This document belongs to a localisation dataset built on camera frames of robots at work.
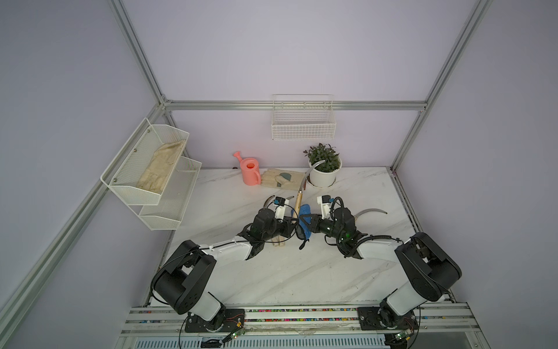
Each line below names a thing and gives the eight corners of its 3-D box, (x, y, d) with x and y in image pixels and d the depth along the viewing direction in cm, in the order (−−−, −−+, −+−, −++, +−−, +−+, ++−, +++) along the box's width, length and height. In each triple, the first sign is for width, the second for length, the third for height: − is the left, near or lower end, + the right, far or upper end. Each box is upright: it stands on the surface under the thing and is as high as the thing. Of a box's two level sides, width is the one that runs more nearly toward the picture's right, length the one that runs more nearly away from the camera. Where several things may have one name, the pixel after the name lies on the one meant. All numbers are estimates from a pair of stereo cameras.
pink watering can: (248, 190, 113) (245, 175, 104) (238, 167, 124) (234, 151, 115) (264, 185, 115) (262, 170, 106) (252, 163, 127) (250, 147, 118)
